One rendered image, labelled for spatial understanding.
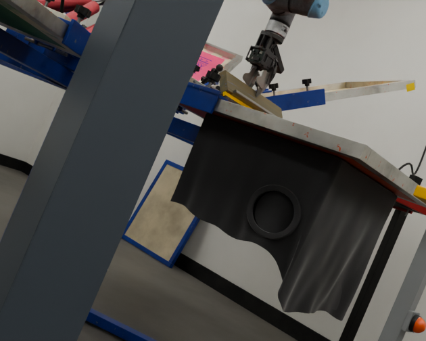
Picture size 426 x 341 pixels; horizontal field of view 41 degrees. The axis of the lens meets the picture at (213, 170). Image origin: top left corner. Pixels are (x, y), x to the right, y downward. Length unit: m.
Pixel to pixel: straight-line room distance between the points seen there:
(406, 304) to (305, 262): 0.28
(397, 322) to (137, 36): 0.88
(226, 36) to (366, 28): 1.25
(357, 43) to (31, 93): 3.43
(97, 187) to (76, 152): 0.09
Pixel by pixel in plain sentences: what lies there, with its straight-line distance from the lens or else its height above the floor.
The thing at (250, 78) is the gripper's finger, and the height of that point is 1.14.
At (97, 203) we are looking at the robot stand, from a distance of 1.20.
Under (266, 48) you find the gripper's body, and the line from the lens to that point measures 1.97.
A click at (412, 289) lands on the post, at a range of 1.46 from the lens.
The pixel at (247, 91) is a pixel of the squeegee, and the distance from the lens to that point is 1.93.
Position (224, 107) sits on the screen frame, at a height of 0.97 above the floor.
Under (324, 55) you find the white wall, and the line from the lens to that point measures 4.41.
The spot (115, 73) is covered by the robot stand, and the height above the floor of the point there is 0.89.
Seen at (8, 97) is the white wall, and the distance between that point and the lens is 6.17.
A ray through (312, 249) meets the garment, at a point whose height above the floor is 0.71.
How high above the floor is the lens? 0.78
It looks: level
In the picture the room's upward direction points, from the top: 23 degrees clockwise
